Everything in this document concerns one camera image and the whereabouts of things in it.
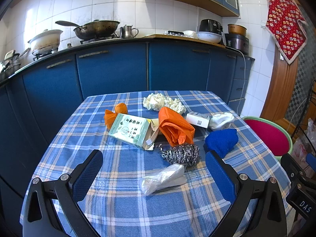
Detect blue knitted cloth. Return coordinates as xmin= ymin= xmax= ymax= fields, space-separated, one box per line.
xmin=205 ymin=129 xmax=238 ymax=159

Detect steel wool scrubber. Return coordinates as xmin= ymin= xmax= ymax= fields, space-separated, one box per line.
xmin=158 ymin=143 xmax=200 ymax=167

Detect clear plastic bag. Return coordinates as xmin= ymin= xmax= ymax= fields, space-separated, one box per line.
xmin=138 ymin=163 xmax=187 ymax=196

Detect white cloth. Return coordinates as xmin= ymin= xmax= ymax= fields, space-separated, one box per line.
xmin=208 ymin=112 xmax=235 ymax=131

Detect white teal small carton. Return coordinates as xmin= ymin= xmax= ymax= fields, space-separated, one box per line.
xmin=185 ymin=111 xmax=211 ymax=128

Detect small orange bag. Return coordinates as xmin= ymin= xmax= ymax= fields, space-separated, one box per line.
xmin=104 ymin=103 xmax=128 ymax=129

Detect orange mesh cloth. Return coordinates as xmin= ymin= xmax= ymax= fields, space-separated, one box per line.
xmin=159 ymin=106 xmax=195 ymax=147

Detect green white medicine box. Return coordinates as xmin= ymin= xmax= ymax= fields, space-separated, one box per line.
xmin=109 ymin=113 xmax=160 ymax=151

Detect white tissue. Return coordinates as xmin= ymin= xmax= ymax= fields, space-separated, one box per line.
xmin=143 ymin=93 xmax=167 ymax=111
xmin=165 ymin=97 xmax=186 ymax=115

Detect blue kitchen base cabinets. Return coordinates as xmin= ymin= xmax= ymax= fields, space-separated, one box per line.
xmin=1 ymin=37 xmax=254 ymax=236

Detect white plastic shopping bag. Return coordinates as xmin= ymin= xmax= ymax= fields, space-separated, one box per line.
xmin=292 ymin=118 xmax=315 ymax=177

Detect red basin with green rim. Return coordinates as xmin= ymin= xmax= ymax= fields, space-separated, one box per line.
xmin=243 ymin=116 xmax=293 ymax=162

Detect wooden door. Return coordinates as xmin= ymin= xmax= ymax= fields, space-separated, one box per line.
xmin=260 ymin=4 xmax=316 ymax=136

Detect blue plaid tablecloth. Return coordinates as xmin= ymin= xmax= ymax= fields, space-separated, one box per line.
xmin=30 ymin=91 xmax=295 ymax=236

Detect steel pots at left edge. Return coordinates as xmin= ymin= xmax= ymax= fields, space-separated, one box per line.
xmin=0 ymin=48 xmax=30 ymax=81

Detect gas stove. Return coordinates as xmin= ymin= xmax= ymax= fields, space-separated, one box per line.
xmin=32 ymin=33 xmax=119 ymax=61

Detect dark rice cooker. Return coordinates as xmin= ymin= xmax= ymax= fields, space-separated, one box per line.
xmin=225 ymin=33 xmax=249 ymax=55

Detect red patterned quilted cloth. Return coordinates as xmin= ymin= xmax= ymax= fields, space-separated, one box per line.
xmin=266 ymin=0 xmax=308 ymax=64

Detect white cooking pot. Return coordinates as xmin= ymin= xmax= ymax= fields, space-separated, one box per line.
xmin=28 ymin=29 xmax=63 ymax=56

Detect white bowl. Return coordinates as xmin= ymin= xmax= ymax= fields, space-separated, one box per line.
xmin=196 ymin=32 xmax=222 ymax=43

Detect brown inner pot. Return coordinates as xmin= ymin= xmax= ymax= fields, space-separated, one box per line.
xmin=228 ymin=24 xmax=247 ymax=36

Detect black air fryer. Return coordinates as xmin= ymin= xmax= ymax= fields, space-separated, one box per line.
xmin=199 ymin=19 xmax=223 ymax=35

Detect black wok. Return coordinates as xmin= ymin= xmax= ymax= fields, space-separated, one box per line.
xmin=55 ymin=20 xmax=120 ymax=41

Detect steel kettle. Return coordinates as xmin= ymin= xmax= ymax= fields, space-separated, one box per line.
xmin=119 ymin=25 xmax=139 ymax=39

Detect black wire rack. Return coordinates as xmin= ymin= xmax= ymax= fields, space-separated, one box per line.
xmin=291 ymin=80 xmax=315 ymax=142

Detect white power cable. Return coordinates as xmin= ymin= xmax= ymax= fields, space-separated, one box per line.
xmin=225 ymin=46 xmax=247 ymax=115

